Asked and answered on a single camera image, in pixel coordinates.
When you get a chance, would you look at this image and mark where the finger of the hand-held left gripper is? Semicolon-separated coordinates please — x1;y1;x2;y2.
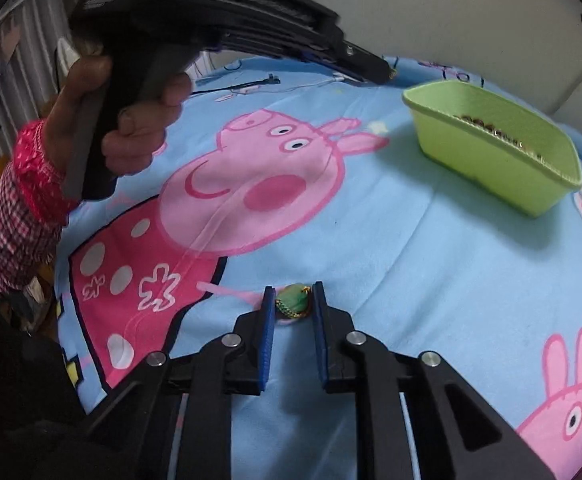
316;39;397;86

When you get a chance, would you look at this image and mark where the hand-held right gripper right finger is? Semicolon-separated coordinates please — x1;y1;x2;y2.
312;281;556;480

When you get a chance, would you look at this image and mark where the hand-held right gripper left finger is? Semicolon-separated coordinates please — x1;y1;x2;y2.
84;286;277;480

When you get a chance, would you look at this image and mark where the green pendant gold chain necklace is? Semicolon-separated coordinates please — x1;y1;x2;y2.
275;282;317;323

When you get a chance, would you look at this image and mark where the green plastic tray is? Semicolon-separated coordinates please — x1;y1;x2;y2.
402;79;582;218

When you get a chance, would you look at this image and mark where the person's left hand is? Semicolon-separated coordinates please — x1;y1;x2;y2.
46;55;193;177

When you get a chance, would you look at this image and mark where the blue cartoon pig printed blanket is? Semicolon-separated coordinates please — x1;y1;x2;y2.
54;52;582;480

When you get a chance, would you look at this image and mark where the brown patterned item in tray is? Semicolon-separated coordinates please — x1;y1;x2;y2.
453;114;546;161

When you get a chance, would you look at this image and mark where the grey curtain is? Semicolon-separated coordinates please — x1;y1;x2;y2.
0;0;79;161

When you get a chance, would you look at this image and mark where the black cable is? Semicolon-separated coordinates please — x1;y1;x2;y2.
191;74;279;96

